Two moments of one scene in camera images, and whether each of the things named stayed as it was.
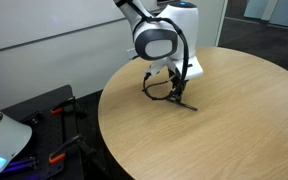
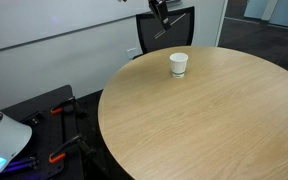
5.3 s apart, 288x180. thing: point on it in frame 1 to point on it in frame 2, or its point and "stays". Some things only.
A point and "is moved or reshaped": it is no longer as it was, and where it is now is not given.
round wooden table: x=248 y=123 stays
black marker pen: x=186 y=105 is moved or reshaped
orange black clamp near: x=60 y=153 stays
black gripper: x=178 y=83 to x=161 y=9
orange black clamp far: x=71 y=104 stays
